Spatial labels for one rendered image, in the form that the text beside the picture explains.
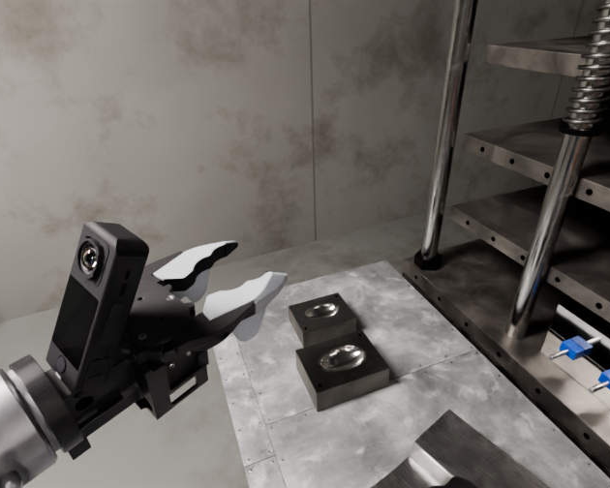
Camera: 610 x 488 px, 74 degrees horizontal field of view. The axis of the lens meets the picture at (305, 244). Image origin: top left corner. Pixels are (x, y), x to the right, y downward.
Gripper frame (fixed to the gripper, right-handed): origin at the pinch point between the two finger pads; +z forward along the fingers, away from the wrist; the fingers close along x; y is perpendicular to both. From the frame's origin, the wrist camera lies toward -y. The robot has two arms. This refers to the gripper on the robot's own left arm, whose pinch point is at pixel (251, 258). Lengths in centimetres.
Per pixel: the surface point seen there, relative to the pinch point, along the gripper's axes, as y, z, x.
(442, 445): 52, 31, 21
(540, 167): 16, 92, 9
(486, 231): 43, 98, 2
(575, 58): -9, 95, 6
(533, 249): 34, 84, 17
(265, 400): 69, 22, -18
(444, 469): 52, 27, 23
